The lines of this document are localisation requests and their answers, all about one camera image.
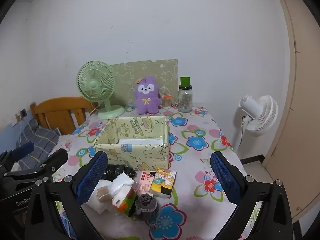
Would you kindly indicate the crumpled white cloth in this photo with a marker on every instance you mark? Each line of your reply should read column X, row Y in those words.
column 16, row 166

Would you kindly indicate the white standing fan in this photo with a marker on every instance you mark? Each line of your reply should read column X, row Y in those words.
column 262, row 115

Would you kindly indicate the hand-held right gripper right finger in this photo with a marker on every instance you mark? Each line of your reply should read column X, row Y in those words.
column 225, row 180

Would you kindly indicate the green desk fan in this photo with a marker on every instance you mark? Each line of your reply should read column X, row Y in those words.
column 93, row 83

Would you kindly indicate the purple plush toy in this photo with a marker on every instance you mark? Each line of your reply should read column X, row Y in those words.
column 147, row 100

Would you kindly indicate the white cloth pouch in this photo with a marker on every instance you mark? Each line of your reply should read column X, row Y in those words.
column 97, row 206

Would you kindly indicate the cartoon print storage box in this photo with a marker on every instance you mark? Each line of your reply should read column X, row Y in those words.
column 150, row 155

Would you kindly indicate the toothpick jar with orange lid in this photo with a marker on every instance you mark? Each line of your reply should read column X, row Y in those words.
column 167, row 102

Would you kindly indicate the grey plaid pillow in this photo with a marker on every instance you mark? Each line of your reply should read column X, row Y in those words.
column 37, row 140

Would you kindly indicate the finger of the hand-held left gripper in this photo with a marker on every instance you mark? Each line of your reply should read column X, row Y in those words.
column 23, row 150
column 55, row 160

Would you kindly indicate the orange tissue pack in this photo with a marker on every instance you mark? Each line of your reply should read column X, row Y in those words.
column 122, row 201

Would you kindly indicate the black plastic bag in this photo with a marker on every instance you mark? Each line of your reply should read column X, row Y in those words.
column 117, row 171

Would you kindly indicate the wall socket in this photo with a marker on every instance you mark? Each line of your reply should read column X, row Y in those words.
column 23, row 113

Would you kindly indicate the yellow cartoon tissue pack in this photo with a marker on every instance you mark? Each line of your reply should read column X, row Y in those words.
column 162, row 180

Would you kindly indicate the beige wardrobe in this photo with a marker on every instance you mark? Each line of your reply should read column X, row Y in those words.
column 295, row 130

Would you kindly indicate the glass jar with green lid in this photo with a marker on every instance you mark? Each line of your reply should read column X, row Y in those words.
column 185, row 100

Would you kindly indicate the white plastic tissue pack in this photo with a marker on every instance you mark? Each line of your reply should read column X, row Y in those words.
column 121, row 182

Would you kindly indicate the pink cartoon packet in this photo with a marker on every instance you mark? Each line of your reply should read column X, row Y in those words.
column 145, row 180

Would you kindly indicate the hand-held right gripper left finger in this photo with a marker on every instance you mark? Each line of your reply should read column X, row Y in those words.
column 92, row 177

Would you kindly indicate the green cartoon print board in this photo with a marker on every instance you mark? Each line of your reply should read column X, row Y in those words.
column 150, row 70

